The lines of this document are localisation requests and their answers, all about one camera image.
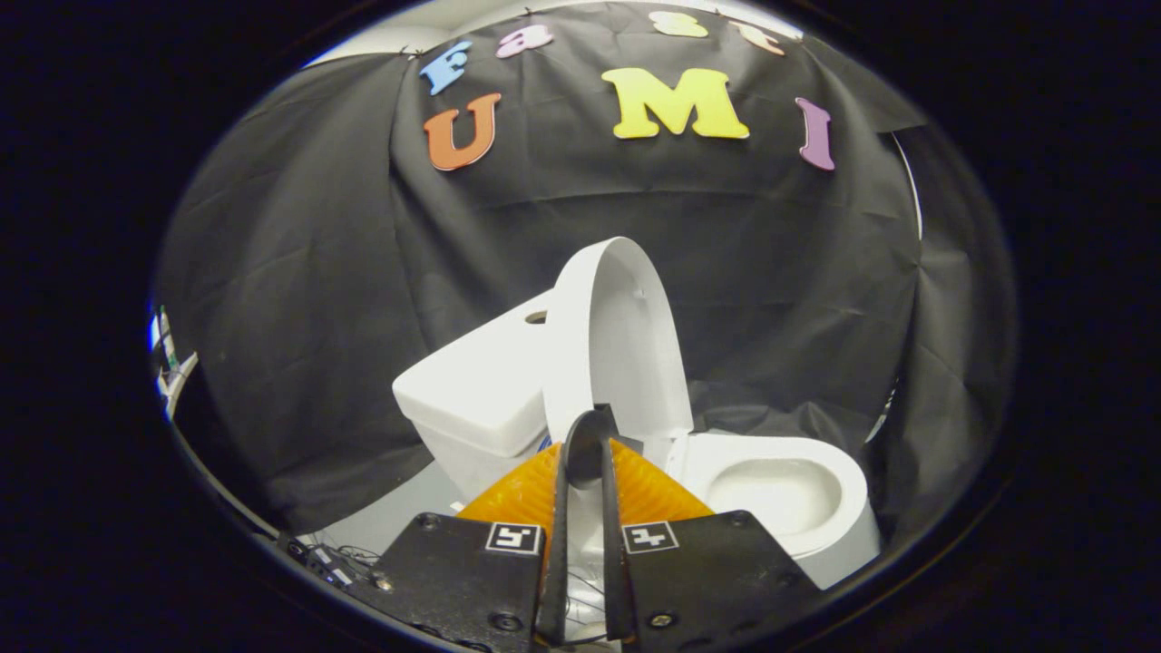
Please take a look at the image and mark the thin black cables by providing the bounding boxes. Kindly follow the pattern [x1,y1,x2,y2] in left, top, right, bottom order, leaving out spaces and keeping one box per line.
[564,567,607,640]

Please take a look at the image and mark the white toilet with tank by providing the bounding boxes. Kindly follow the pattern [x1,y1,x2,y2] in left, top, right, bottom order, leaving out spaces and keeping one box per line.
[392,290,883,590]

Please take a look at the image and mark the black cable bundle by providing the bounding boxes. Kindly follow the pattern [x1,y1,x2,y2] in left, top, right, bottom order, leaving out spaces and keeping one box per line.
[279,535,395,592]

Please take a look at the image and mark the white toilet seat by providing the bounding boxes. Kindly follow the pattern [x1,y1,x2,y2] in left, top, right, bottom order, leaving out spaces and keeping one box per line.
[676,434,870,556]

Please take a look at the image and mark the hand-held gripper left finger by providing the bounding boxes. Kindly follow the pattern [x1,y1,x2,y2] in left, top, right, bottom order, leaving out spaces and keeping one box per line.
[349,405,618,649]

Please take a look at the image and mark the white toilet lid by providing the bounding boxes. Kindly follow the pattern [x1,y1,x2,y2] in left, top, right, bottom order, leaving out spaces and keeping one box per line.
[541,237,696,459]

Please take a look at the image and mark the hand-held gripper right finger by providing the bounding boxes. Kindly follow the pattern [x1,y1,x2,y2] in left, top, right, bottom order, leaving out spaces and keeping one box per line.
[600,435,822,647]

